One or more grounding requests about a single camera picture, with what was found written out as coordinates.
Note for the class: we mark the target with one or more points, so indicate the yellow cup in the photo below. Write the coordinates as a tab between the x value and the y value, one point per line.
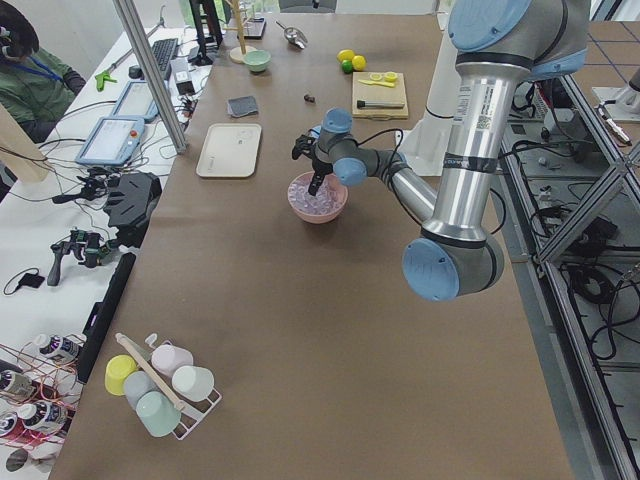
117	370

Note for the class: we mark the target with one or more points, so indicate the lemon half upper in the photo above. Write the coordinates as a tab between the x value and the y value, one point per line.
390	77

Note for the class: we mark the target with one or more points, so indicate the teach pendant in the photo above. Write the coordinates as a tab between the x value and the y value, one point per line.
112	141
136	100

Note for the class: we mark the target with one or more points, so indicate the black keyboard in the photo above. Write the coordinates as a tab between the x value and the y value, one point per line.
164	52

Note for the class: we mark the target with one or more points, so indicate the yellow lemon lower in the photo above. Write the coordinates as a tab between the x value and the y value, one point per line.
359	63

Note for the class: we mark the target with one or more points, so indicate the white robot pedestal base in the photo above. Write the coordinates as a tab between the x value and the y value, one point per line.
425	144

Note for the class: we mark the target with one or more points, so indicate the white cup rack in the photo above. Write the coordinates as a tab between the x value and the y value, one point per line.
192	413

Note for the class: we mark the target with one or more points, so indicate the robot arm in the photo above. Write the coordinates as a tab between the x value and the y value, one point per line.
499	45

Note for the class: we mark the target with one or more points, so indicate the pink bowl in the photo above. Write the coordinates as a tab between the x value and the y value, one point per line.
321	219

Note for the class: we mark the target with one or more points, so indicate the yellow lemon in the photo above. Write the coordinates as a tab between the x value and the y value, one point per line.
345	55
359	63

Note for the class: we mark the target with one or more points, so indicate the bamboo cutting board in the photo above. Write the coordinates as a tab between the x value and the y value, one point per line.
378	93

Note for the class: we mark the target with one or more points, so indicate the aluminium frame post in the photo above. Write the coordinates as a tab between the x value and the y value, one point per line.
137	36

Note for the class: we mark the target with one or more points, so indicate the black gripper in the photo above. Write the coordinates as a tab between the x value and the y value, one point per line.
318	167

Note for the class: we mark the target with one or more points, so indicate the grey cup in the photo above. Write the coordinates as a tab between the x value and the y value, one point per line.
136	385

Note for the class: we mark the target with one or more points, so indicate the mint cup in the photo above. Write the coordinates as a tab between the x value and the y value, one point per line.
157	413

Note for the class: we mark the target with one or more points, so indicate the seated person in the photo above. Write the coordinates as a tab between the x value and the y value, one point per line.
36	86

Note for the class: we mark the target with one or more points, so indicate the black framed tray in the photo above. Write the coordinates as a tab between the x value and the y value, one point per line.
253	29

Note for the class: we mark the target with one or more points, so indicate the pink cup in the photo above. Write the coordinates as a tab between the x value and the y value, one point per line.
167	358

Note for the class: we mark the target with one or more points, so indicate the light blue plastic cup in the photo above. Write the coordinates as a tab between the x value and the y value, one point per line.
315	131

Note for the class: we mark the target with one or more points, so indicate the teach pendant far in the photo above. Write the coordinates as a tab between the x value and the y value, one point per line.
136	100

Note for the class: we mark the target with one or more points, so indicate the white cup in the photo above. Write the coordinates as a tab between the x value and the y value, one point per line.
193	382

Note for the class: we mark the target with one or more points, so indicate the yellow plastic knife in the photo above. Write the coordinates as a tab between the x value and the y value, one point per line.
377	83

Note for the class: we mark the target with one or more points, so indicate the clear ice cubes pile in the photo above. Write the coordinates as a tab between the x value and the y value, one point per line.
328	198

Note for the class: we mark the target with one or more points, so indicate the teach pendant near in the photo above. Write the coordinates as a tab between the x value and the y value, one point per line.
112	141

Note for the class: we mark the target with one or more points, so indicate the cream rabbit tray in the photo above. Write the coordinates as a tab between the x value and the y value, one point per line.
230	150

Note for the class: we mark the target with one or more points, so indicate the grey folded cloth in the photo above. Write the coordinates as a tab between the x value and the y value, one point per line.
242	106

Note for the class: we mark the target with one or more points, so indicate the metal ice scoop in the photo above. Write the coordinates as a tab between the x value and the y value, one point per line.
294	36

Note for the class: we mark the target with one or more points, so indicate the green lime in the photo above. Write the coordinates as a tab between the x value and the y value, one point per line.
347	67

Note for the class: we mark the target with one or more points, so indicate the wooden cup tree stand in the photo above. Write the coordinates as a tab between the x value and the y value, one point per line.
238	54

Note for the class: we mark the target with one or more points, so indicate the mint green bowl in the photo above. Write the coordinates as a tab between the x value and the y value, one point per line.
257	61

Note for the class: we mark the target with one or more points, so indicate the yellow lemon upper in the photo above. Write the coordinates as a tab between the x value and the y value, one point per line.
345	55

